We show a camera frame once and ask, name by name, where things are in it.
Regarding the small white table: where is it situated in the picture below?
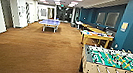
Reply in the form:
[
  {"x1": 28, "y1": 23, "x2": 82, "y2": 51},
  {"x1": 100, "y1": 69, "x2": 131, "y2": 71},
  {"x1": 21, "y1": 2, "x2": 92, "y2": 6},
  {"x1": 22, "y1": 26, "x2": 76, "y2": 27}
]
[{"x1": 74, "y1": 20, "x2": 85, "y2": 30}]

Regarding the green exit sign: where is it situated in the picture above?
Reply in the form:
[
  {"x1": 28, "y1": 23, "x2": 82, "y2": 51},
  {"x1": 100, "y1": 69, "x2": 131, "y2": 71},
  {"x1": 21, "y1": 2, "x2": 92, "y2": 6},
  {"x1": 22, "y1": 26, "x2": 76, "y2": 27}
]
[{"x1": 60, "y1": 2, "x2": 66, "y2": 7}]

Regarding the blue ping pong table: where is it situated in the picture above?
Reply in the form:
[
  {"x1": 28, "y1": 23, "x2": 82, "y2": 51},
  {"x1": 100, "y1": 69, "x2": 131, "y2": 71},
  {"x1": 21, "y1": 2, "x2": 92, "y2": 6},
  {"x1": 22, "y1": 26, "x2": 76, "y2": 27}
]
[{"x1": 37, "y1": 17, "x2": 62, "y2": 34}]

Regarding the yellow wall poster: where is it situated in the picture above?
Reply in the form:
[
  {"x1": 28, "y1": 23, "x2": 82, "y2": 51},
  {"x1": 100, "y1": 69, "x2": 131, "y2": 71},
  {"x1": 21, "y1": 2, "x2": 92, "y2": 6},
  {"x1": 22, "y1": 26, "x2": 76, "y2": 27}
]
[{"x1": 119, "y1": 21, "x2": 130, "y2": 33}]

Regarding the large interior window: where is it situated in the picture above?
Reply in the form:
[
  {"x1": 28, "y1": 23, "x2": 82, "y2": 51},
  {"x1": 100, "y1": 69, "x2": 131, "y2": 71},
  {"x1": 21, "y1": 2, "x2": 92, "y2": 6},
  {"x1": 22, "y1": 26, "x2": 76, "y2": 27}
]
[{"x1": 103, "y1": 10, "x2": 120, "y2": 30}]

